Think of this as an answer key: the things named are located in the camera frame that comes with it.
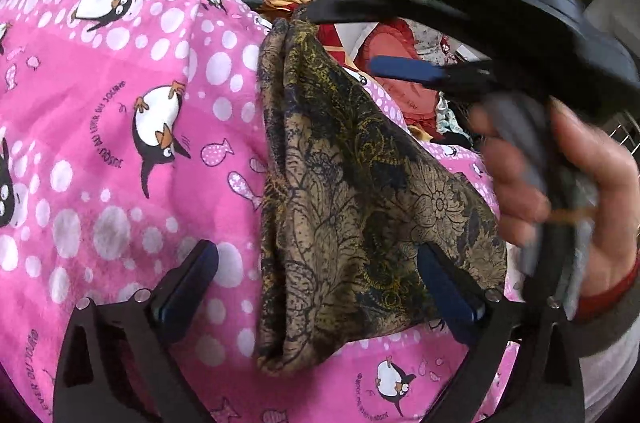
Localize red garment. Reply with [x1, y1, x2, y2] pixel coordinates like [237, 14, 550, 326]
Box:
[317, 18, 451, 138]

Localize person's right forearm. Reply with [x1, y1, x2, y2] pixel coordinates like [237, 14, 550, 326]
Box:
[570, 253, 640, 356]

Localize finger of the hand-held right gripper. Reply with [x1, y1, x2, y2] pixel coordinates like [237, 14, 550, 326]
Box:
[304, 0, 396, 26]
[369, 55, 506, 104]

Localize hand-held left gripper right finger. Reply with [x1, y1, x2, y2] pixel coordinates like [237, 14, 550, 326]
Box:
[417, 245, 583, 405]

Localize light patterned clothes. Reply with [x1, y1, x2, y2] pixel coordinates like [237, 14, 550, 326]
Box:
[435, 93, 476, 148]

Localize pink penguin blanket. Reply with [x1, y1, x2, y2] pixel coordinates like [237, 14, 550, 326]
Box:
[0, 0, 526, 423]

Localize person's right hand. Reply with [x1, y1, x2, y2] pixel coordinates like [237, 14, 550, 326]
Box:
[470, 100, 640, 299]

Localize brown floral garment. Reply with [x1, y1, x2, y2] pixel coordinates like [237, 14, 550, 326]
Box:
[255, 5, 508, 376]

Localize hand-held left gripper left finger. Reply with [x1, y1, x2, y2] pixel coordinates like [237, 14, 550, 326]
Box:
[54, 240, 220, 405]

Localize person's light top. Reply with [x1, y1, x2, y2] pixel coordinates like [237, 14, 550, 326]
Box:
[575, 338, 640, 423]

